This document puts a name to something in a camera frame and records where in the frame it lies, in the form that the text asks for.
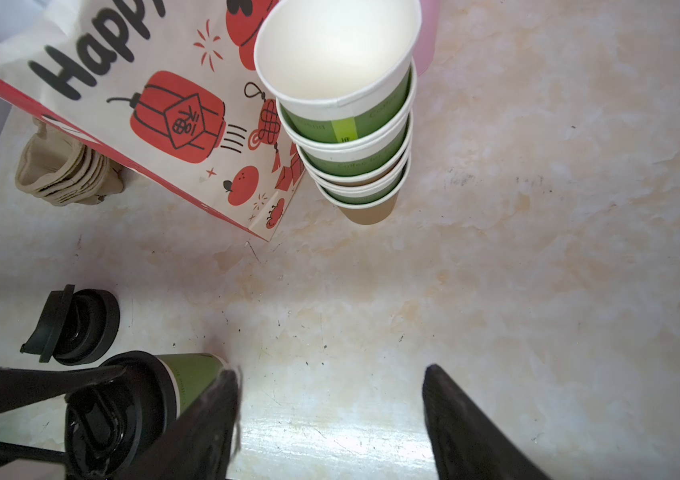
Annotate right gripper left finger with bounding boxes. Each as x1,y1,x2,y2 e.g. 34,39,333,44
116,369,239,479

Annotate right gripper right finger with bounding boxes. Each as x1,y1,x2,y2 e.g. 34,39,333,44
422,364,548,479

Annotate stack of black lids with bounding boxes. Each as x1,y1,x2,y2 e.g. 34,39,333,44
20,284,120,366

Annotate white red paper bag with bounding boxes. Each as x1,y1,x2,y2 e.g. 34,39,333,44
0,0,303,240

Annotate stack of paper cups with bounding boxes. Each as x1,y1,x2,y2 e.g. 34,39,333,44
254,0,422,225

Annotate pink straw holder cup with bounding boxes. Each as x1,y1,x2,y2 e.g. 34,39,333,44
413,0,442,76

